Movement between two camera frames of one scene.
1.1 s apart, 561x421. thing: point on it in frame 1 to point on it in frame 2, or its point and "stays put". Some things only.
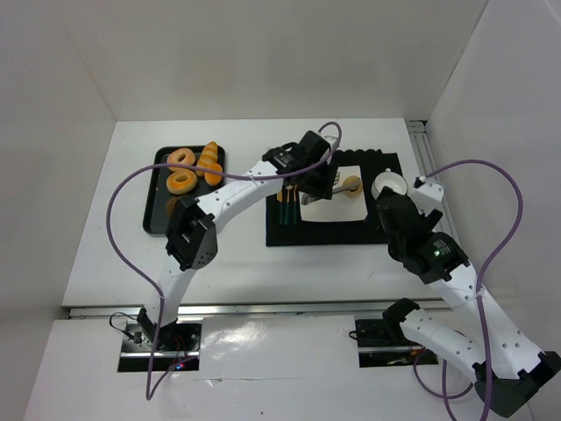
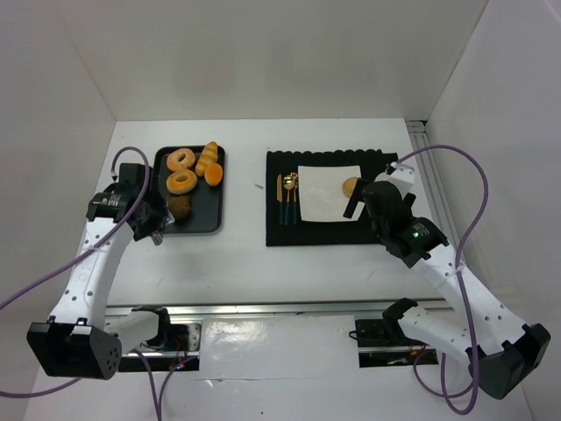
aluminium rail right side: x=419 y=135 stays put
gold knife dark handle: x=280 y=198 stays put
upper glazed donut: x=173 y=158 stays put
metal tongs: x=337 y=188 to x=157 y=238
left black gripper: x=319 y=185 to x=154 y=215
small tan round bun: x=352 y=179 stays put
